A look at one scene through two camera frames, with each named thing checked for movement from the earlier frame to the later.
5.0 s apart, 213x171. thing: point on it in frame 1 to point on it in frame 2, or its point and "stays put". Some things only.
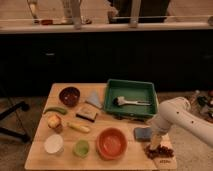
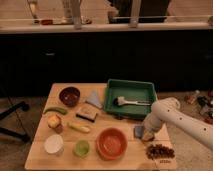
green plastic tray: [131, 98] stays put
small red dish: [47, 22] stays put
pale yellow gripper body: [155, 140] to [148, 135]
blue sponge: [143, 134] stays put
